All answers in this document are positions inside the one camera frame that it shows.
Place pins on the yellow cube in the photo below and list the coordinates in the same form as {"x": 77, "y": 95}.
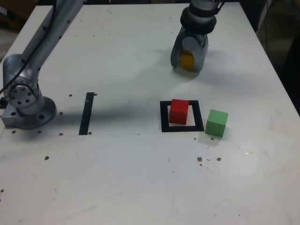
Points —
{"x": 187, "y": 61}

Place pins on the black tape strip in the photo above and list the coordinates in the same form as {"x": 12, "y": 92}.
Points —
{"x": 86, "y": 112}

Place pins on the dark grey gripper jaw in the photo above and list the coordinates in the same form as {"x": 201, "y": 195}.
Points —
{"x": 175, "y": 51}

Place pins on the green cube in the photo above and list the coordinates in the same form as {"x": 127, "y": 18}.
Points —
{"x": 216, "y": 123}

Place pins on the black tape square outline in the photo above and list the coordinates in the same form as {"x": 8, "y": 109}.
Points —
{"x": 199, "y": 117}

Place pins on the red cube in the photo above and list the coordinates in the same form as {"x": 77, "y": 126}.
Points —
{"x": 179, "y": 112}

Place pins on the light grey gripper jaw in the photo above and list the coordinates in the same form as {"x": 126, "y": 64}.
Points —
{"x": 199, "y": 54}

